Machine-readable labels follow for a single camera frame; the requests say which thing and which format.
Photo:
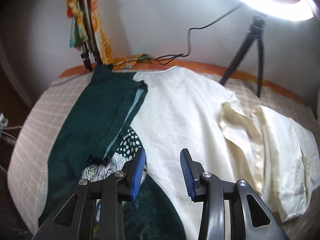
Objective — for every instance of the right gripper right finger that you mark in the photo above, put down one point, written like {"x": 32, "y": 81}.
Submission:
{"x": 250, "y": 217}

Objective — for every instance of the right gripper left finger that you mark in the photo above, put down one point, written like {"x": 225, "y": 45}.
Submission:
{"x": 74, "y": 217}

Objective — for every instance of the green and white patterned cloth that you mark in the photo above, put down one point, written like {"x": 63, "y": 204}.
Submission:
{"x": 97, "y": 128}

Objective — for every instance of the cream folded pillowcase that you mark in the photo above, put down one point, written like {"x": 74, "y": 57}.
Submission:
{"x": 275, "y": 154}

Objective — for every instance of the beige checkered bed cover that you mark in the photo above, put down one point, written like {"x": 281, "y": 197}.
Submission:
{"x": 35, "y": 134}

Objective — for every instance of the orange floral bedsheet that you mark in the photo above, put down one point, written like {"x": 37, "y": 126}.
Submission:
{"x": 199, "y": 68}

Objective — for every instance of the folded grey tripod stand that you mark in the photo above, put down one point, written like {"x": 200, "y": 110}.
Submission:
{"x": 89, "y": 46}

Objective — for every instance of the orange floral scarf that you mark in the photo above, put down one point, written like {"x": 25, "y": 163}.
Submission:
{"x": 78, "y": 36}

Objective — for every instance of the small black tripod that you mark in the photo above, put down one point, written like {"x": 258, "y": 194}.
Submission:
{"x": 252, "y": 52}

